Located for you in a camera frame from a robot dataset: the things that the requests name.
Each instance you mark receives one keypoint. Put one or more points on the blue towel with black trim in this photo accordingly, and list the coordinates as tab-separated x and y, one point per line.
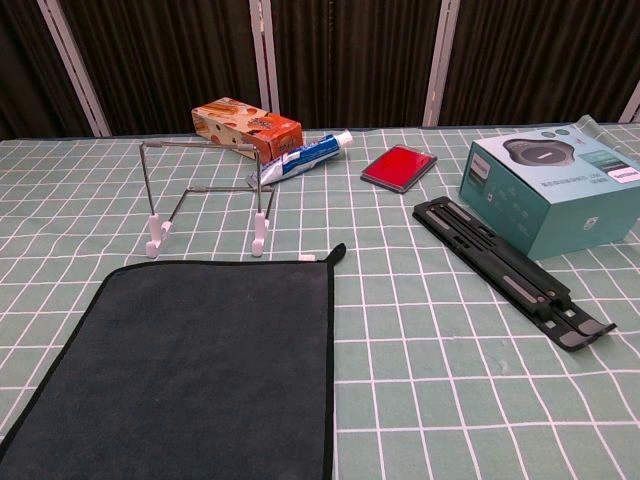
190	370

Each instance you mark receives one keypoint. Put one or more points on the blue and white toothpaste tube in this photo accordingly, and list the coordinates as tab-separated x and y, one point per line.
300	157

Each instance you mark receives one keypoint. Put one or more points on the red ink pad case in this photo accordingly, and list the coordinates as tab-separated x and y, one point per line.
397	166

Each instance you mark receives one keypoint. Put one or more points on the orange snack box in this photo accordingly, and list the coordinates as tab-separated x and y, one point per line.
250	125

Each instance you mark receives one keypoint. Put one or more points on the green checked tablecloth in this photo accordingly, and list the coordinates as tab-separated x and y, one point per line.
400	375

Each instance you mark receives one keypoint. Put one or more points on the black folding laptop stand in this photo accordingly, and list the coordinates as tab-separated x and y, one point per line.
500	265

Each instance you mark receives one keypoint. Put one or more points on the teal product box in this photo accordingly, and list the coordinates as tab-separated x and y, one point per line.
550	200

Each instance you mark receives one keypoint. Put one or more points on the white screen frame post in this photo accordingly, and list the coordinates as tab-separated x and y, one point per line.
74	65
634	102
440	65
265	65

